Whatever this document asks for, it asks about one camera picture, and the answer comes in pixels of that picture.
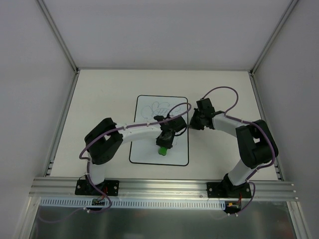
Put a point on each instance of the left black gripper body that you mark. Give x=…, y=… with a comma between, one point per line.
x=164, y=143

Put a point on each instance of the left aluminium frame post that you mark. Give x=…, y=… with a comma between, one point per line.
x=67, y=102

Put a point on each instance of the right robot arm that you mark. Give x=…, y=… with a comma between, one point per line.
x=257, y=148

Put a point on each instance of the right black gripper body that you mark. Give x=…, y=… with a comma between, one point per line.
x=195, y=122

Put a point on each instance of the green whiteboard eraser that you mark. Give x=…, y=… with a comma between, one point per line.
x=162, y=151

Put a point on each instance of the white slotted cable duct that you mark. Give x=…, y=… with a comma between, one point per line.
x=134, y=203

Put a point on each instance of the right aluminium frame post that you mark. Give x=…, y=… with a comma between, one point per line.
x=271, y=82

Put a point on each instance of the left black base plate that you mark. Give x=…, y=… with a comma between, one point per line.
x=109, y=187

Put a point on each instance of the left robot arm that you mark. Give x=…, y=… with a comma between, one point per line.
x=102, y=143

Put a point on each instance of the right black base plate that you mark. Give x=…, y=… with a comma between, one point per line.
x=220, y=190

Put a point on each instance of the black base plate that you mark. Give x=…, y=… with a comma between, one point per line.
x=109, y=187
x=220, y=190

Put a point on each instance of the aluminium frame post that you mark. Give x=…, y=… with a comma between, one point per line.
x=67, y=102
x=271, y=82

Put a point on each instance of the aluminium mounting rail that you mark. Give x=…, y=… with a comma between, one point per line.
x=162, y=189

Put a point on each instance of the small whiteboard black frame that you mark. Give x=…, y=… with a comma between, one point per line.
x=145, y=151

